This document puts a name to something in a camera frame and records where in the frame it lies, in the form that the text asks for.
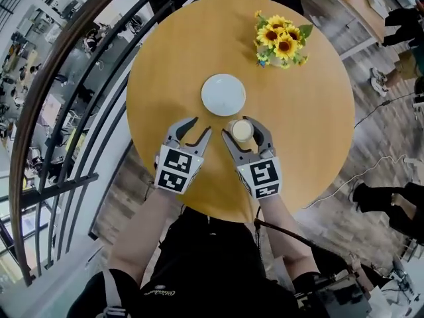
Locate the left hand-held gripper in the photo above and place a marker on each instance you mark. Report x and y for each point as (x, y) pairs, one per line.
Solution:
(175, 169)

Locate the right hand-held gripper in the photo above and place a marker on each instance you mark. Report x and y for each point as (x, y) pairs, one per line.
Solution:
(261, 175)

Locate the cream cup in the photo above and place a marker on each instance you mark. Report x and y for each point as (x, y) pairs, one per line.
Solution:
(242, 130)

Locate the white round dish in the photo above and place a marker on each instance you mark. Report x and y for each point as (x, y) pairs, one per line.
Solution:
(223, 94)

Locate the person's left forearm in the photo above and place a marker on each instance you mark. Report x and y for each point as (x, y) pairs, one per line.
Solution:
(145, 230)

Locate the person's right forearm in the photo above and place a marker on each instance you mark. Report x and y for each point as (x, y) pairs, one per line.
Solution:
(286, 237)

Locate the sunflower bouquet in vase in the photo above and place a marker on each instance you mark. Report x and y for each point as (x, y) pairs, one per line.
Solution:
(280, 40)

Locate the person's black shirt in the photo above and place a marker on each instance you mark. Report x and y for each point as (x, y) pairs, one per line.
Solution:
(205, 263)

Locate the black metal railing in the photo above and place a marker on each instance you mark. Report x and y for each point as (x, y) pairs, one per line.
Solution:
(33, 111)

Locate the wooden counter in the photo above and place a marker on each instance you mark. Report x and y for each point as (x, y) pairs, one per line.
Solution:
(359, 8)

